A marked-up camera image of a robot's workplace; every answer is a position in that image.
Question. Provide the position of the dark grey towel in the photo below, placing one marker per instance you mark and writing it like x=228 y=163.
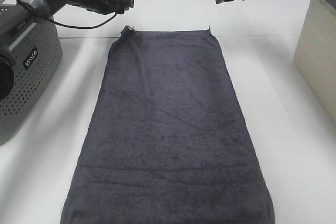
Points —
x=167 y=141

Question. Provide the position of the grey perforated plastic basket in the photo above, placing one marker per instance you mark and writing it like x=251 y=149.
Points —
x=30 y=55

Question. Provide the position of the beige fabric storage box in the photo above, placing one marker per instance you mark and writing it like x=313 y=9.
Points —
x=315 y=52

